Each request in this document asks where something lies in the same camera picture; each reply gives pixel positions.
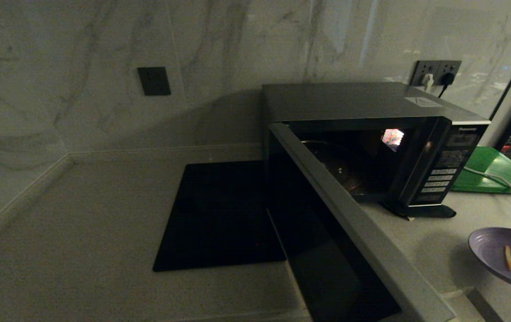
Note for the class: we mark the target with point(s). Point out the black glass microwave door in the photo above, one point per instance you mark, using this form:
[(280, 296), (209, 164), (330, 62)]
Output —
[(327, 250)]

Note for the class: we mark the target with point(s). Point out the purple round plate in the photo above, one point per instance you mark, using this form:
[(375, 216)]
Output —
[(487, 250)]

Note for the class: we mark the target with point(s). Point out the black glass induction cooktop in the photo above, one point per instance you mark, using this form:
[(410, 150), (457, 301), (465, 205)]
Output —
[(219, 214)]

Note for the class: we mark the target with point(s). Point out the white power plug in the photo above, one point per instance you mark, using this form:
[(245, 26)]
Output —
[(427, 81)]

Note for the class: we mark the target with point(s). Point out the green plastic cutting board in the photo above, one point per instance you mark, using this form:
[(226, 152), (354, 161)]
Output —
[(492, 174)]

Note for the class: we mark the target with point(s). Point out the single black wall socket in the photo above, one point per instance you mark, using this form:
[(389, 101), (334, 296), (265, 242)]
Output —
[(154, 81)]

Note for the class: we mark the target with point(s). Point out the double grey wall socket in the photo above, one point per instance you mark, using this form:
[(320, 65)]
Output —
[(434, 67)]

